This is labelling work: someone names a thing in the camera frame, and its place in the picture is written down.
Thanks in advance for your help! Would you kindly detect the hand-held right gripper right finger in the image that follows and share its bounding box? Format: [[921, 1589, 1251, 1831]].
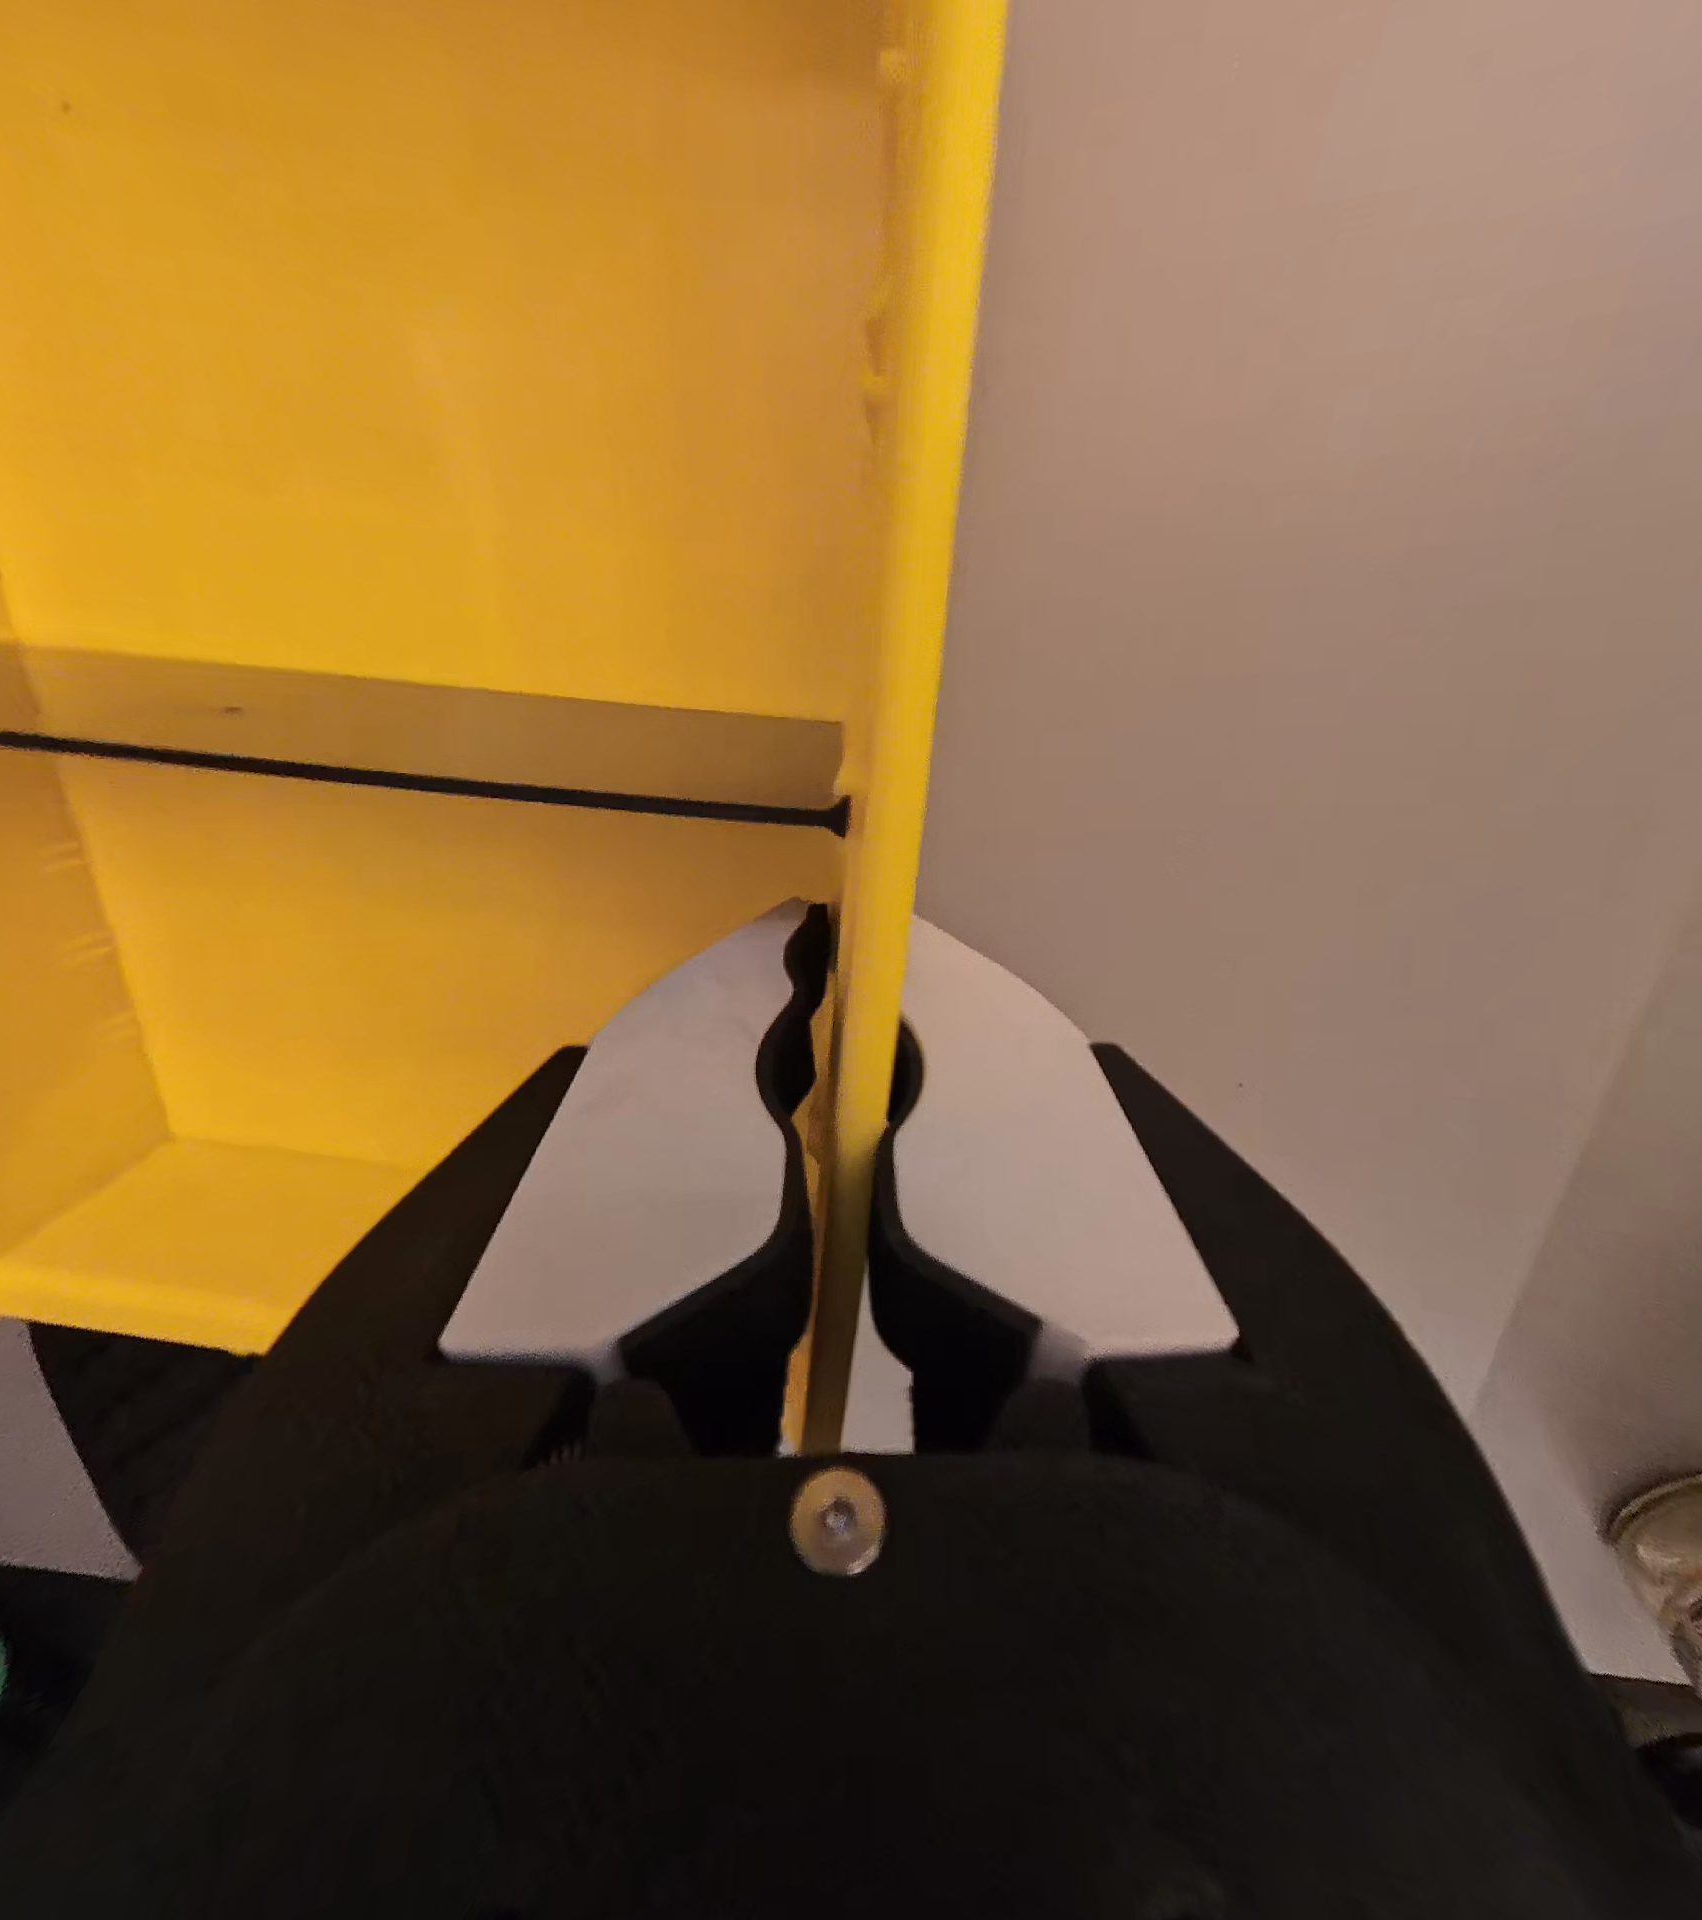
[[866, 915, 1241, 1378]]

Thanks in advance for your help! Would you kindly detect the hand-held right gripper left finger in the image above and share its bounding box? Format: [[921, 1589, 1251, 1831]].
[[439, 900, 835, 1378]]

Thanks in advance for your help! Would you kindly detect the yellow plastic bin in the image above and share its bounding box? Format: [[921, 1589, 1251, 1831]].
[[0, 0, 1014, 1460]]

